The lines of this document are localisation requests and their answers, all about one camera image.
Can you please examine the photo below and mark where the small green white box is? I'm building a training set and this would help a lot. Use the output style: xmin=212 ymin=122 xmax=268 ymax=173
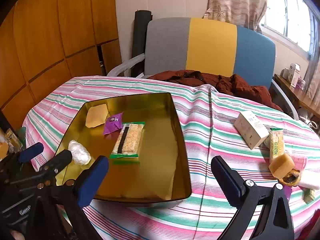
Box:
xmin=303 ymin=189 xmax=316 ymax=204

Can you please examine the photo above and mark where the yellow cake wrapper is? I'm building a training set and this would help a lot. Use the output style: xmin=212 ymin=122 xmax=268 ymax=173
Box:
xmin=85 ymin=104 xmax=108 ymax=128

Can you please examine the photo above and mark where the purple snack packet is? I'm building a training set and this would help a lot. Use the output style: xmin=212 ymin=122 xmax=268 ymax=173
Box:
xmin=103 ymin=113 xmax=123 ymax=135

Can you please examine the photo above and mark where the sesame cracker pack green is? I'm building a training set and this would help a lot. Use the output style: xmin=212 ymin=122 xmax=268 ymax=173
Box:
xmin=109 ymin=122 xmax=145 ymax=160

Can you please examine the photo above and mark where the green yellow cracker pack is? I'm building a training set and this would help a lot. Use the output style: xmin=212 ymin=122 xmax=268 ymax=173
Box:
xmin=268 ymin=128 xmax=285 ymax=162

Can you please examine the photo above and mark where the white cardboard box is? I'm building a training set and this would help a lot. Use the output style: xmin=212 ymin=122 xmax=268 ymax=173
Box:
xmin=234 ymin=111 xmax=269 ymax=150

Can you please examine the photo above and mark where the clear plastic wrapped ball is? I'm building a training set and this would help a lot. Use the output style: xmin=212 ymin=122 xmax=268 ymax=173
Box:
xmin=68 ymin=140 xmax=91 ymax=165

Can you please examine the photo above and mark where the brown filled pastry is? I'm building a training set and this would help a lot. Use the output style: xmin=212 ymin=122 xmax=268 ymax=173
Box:
xmin=278 ymin=168 xmax=301 ymax=187

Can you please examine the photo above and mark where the pink wrapped packet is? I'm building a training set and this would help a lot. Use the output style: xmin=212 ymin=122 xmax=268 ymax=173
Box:
xmin=290 ymin=153 xmax=319 ymax=190

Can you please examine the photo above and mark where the striped pink green bedsheet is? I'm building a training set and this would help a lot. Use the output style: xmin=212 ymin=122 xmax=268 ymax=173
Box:
xmin=23 ymin=76 xmax=319 ymax=239

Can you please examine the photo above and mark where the gold metal tin tray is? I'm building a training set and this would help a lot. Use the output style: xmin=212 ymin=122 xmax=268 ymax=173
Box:
xmin=56 ymin=93 xmax=191 ymax=207

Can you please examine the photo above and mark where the orange wooden wardrobe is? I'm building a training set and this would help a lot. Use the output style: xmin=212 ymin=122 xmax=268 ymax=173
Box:
xmin=1 ymin=0 xmax=121 ymax=130

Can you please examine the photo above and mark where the wooden side desk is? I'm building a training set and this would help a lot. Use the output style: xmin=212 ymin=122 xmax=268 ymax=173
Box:
xmin=273 ymin=74 xmax=319 ymax=118

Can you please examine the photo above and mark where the dark red blanket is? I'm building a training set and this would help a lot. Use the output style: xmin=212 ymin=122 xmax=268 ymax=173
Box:
xmin=149 ymin=70 xmax=282 ymax=111

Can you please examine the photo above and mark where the white carton on desk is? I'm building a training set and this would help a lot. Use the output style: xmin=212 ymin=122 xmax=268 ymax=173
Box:
xmin=287 ymin=63 xmax=300 ymax=88

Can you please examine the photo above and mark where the grey yellow blue headboard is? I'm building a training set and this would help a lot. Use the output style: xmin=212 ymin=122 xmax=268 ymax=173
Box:
xmin=144 ymin=17 xmax=276 ymax=88

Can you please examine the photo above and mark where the black rolled mat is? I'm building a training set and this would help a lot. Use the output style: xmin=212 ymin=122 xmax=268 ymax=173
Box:
xmin=130 ymin=10 xmax=153 ymax=77

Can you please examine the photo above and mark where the beige patterned curtain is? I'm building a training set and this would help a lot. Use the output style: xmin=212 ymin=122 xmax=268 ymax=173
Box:
xmin=203 ymin=0 xmax=267 ymax=33

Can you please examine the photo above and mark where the window with metal frame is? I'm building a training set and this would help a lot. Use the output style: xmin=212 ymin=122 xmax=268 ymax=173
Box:
xmin=260 ymin=0 xmax=315 ymax=54

